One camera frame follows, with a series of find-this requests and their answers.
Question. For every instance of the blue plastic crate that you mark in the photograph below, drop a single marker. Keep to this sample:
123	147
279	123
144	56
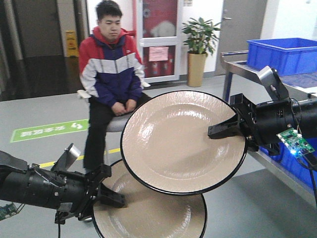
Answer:
289	56

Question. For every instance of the green circuit board left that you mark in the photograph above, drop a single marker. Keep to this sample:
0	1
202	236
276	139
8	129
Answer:
8	211

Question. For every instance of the lower blue crate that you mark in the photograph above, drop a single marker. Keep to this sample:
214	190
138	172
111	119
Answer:
289	162

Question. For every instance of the green circuit board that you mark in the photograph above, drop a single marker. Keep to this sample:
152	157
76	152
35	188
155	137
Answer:
8	211
295	143

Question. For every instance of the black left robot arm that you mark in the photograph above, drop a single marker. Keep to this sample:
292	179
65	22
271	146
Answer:
29	184

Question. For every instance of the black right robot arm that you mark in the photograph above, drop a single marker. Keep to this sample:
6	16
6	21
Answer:
305	118

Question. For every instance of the grey door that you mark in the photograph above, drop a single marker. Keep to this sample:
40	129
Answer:
242	20

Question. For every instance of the seated man in jacket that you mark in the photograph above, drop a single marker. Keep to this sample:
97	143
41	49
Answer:
111	72

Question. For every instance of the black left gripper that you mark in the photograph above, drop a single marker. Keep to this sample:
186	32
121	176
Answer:
75	196

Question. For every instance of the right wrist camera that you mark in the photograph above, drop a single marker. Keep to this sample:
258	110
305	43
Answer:
270	80

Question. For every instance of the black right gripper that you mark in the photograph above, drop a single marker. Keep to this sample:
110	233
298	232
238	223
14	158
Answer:
259	123

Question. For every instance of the grey round stool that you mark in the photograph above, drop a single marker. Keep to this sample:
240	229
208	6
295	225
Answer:
116	125

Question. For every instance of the beige plate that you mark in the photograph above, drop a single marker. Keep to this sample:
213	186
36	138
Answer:
148	213
165	144

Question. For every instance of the red fire cabinet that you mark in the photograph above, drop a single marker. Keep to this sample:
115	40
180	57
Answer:
158	36

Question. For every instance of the green circuit board right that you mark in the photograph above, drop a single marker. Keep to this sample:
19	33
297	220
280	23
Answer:
295	143

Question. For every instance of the potted plant gold pot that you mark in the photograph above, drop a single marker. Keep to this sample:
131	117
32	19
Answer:
201	41

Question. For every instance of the yellow wet floor sign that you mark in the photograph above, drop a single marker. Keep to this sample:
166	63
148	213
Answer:
71	43

